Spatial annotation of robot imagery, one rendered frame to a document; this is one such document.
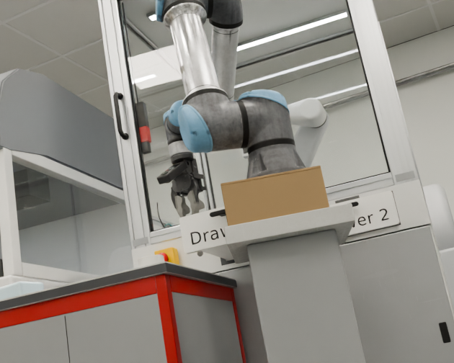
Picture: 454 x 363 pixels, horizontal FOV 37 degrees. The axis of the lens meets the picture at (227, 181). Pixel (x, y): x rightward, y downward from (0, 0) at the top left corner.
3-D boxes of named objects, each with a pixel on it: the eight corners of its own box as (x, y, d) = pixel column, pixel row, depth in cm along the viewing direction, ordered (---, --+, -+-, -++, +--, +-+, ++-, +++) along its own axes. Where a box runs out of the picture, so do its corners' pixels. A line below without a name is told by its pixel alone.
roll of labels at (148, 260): (138, 276, 189) (135, 261, 190) (162, 273, 192) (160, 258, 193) (143, 271, 183) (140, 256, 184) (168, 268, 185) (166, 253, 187)
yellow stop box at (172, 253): (174, 266, 232) (171, 246, 234) (156, 271, 234) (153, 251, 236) (180, 268, 237) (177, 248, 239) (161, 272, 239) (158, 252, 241)
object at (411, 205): (430, 222, 214) (419, 178, 217) (136, 289, 241) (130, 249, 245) (440, 256, 301) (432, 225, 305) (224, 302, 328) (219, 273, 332)
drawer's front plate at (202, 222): (278, 231, 194) (271, 194, 197) (184, 253, 201) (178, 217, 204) (279, 232, 195) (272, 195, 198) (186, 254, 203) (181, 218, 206)
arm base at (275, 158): (315, 172, 158) (308, 132, 160) (251, 181, 156) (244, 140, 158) (302, 189, 172) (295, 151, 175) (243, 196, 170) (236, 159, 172)
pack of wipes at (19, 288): (46, 296, 196) (45, 281, 197) (21, 296, 188) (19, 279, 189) (9, 307, 203) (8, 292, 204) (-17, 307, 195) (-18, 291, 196)
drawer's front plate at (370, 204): (399, 223, 215) (391, 189, 218) (310, 243, 223) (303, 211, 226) (400, 224, 216) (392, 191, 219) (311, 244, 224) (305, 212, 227)
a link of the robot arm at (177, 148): (181, 138, 213) (161, 147, 217) (184, 152, 212) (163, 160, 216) (196, 142, 220) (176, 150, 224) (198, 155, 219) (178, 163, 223)
